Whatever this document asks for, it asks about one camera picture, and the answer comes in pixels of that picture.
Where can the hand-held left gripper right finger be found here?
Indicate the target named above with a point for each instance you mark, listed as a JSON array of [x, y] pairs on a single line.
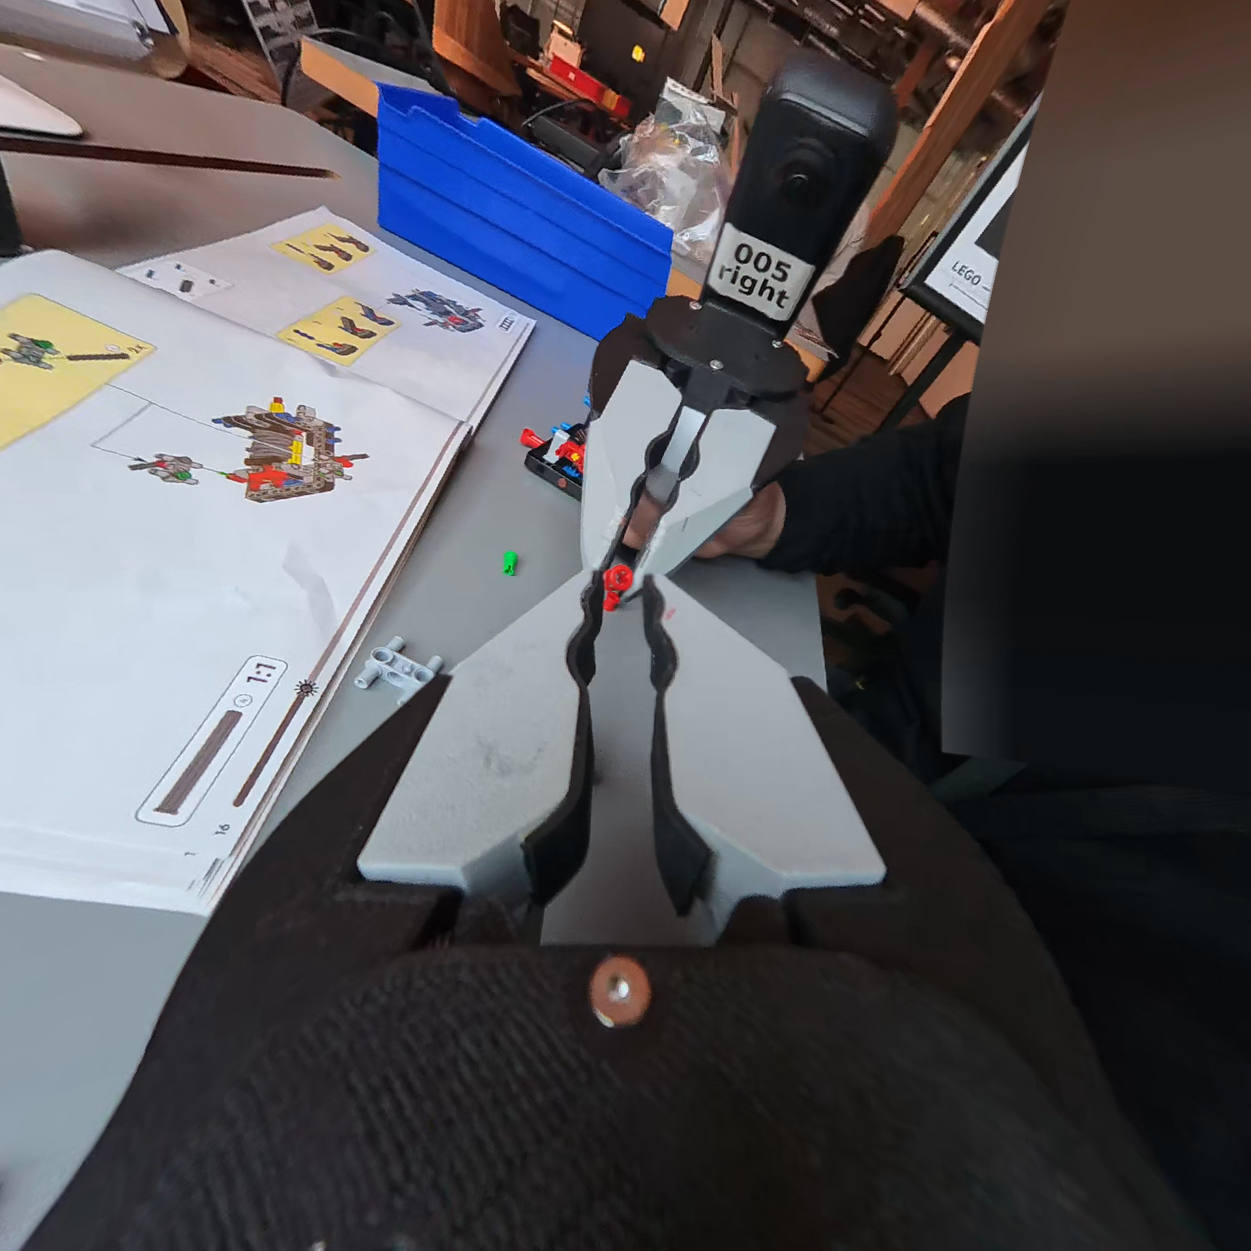
[[767, 771]]

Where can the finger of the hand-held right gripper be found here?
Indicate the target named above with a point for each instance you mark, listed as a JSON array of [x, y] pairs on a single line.
[[616, 439], [728, 459]]

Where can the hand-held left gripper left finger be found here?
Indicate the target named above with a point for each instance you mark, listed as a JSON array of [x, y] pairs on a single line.
[[469, 752]]

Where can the small red lego piece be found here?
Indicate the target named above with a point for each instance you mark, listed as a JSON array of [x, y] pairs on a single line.
[[614, 584]]

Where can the person's right forearm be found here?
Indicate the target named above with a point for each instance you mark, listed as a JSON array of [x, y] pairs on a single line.
[[870, 498]]

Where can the black and red lego assembly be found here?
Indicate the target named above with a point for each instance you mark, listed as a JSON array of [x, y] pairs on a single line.
[[554, 467]]

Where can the light grey lego connector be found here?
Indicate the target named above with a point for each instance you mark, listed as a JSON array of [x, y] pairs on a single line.
[[398, 672]]

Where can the lego instruction booklet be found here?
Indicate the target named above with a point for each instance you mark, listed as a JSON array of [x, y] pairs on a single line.
[[146, 586]]

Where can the person's right hand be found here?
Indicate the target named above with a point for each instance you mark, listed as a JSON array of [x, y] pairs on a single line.
[[752, 526]]

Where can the clear plastic bag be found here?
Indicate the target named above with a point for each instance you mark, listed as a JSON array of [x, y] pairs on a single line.
[[674, 145]]

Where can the wooden beam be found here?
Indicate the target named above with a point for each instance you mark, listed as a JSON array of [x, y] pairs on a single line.
[[958, 106]]

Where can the framed sign on stand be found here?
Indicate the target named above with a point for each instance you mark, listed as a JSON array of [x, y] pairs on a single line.
[[976, 244]]

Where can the red toolbox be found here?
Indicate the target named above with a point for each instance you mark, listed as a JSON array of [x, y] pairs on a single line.
[[586, 82]]

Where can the blue plastic bin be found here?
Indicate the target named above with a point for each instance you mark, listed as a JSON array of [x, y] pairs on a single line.
[[508, 194]]

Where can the white monitor base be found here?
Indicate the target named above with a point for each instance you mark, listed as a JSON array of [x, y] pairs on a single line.
[[34, 112]]

